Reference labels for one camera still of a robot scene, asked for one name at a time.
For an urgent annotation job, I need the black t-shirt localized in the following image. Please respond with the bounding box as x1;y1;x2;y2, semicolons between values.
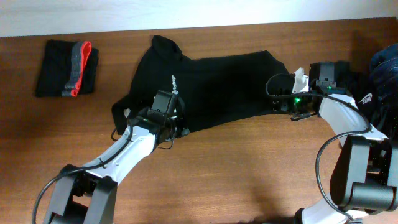
111;35;294;134

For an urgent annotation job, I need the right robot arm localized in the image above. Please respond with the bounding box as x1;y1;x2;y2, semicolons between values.
268;62;397;223

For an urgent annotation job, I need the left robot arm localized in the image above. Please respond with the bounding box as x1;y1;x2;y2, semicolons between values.
38;90;189;223

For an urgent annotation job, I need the blue denim garment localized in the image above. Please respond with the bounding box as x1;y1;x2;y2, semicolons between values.
369;43;397;99

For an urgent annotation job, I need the black clothes pile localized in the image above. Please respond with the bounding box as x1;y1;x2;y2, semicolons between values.
334;60;398;141

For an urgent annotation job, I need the folded black garment red band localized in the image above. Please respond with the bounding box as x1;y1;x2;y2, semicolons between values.
35;40;99;97

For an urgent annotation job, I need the black left camera cable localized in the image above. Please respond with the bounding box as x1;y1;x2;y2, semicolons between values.
30;93;187;224

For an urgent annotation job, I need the black camera cable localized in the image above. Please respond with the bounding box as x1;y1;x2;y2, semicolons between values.
30;93;187;224
265;73;373;222

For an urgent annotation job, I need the black right camera cable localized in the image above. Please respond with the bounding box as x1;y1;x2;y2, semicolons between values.
265;73;373;222

